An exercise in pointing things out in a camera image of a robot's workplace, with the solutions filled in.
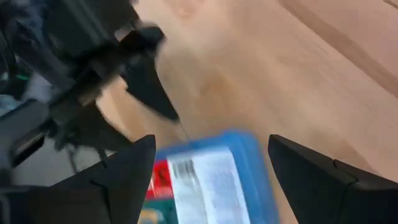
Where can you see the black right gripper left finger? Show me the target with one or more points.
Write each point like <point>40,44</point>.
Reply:
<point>118,186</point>

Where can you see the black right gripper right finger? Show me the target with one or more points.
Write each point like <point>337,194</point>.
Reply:
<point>326,193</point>

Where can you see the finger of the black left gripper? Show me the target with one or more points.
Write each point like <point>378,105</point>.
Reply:
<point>146,74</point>
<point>93,130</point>

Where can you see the blue plastic box with label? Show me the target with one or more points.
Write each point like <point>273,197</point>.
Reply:
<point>224,180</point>

